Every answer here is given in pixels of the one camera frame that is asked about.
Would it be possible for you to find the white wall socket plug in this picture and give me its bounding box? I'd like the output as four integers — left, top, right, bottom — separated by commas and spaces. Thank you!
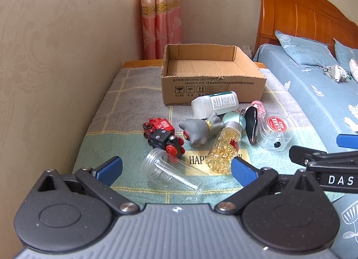
242, 45, 252, 58

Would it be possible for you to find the black glossy massager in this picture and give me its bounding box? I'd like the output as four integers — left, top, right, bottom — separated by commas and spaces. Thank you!
244, 106, 258, 145

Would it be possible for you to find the grey green checked blanket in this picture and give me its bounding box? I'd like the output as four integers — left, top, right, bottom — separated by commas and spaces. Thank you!
72, 66, 345, 209

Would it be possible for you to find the clear plastic jar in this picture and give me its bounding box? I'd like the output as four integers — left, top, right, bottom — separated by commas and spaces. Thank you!
141, 148, 209, 196

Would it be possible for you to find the clear red-label tape dispenser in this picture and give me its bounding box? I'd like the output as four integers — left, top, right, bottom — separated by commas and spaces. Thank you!
257, 113, 293, 151

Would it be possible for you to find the blue pillow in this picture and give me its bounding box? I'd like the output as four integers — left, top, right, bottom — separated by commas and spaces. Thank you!
334, 39, 358, 73
275, 30, 338, 67

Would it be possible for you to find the blue floral bedsheet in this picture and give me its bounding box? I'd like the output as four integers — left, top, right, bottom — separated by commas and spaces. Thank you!
252, 43, 358, 259

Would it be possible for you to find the blue pillow near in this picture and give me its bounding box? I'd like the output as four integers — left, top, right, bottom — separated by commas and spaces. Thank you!
275, 30, 338, 67

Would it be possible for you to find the grey crumpled cloth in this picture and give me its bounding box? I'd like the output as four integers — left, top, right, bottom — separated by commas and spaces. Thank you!
323, 65, 348, 84

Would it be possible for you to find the grey cat figurine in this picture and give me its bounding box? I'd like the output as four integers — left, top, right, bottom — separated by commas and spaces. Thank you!
179, 113, 224, 148

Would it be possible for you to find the pink clear earbud case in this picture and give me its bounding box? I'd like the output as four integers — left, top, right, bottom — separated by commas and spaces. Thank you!
241, 100, 266, 119

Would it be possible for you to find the wooden bed headboard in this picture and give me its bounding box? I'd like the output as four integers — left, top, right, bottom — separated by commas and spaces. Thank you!
254, 0, 357, 53

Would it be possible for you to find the mint green earbud case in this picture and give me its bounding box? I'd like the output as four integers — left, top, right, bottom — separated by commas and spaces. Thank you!
222, 112, 246, 128

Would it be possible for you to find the open cardboard box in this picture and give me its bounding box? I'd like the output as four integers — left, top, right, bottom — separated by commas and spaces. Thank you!
160, 44, 266, 105

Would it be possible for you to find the blue pillow far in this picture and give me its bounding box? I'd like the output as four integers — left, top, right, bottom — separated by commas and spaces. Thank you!
334, 39, 358, 73

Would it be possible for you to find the white cotton swab container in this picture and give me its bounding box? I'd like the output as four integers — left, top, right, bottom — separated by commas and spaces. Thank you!
191, 91, 239, 119

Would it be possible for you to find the pink curtain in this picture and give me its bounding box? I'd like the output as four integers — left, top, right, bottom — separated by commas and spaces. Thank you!
141, 0, 181, 59

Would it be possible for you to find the black toy train engine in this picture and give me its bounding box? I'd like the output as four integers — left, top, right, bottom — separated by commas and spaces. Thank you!
147, 129, 185, 158

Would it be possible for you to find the pink white pillow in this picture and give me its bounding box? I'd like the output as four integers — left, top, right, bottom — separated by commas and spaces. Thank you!
349, 59, 358, 82

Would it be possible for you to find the red toy train car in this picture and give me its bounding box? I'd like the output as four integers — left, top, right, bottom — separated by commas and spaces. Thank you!
143, 117, 175, 139

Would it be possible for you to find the fish oil capsule bottle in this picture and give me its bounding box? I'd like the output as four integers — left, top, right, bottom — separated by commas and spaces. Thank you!
206, 126, 242, 174

